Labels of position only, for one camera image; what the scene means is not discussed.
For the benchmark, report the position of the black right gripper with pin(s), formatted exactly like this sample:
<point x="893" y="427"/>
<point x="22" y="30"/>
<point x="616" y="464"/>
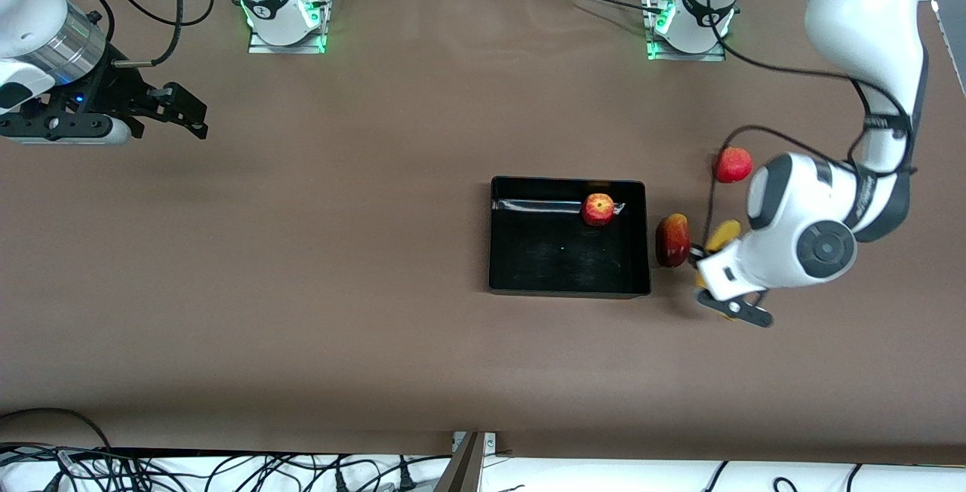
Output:
<point x="119" y="94"/>

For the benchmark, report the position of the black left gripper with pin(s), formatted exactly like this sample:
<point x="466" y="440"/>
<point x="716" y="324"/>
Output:
<point x="695" y="256"/>

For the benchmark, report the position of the yellow banana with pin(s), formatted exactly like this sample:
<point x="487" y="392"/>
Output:
<point x="724" y="234"/>

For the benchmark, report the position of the red yellow apple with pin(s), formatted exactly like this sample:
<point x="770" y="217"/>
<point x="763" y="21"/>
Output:
<point x="598" y="210"/>

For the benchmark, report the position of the black rectangular plastic box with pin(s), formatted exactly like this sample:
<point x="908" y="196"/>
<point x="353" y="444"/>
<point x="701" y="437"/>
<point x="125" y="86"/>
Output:
<point x="566" y="258"/>

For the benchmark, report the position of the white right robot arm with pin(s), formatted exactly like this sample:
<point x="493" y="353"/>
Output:
<point x="23" y="1"/>

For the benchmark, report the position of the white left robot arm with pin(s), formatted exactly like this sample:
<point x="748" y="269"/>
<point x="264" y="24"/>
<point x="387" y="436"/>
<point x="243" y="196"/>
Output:
<point x="868" y="9"/>

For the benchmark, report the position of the red yellow mango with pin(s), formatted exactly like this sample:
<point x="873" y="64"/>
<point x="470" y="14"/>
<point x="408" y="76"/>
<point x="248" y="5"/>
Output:
<point x="672" y="241"/>

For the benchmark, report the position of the red pomegranate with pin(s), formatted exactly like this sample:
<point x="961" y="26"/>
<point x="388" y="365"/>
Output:
<point x="733" y="165"/>

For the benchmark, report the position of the brown table cover sheet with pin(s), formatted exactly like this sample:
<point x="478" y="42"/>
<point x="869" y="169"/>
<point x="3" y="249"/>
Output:
<point x="302" y="326"/>

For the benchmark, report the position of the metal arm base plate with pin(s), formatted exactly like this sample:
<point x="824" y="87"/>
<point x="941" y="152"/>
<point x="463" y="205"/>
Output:
<point x="264" y="47"/>
<point x="713" y="56"/>

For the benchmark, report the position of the small metal bracket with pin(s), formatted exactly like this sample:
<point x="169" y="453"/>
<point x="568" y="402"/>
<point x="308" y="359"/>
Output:
<point x="489" y="443"/>

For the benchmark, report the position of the dark camera stand bar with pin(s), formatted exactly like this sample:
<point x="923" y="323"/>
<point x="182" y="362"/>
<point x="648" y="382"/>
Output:
<point x="460" y="473"/>

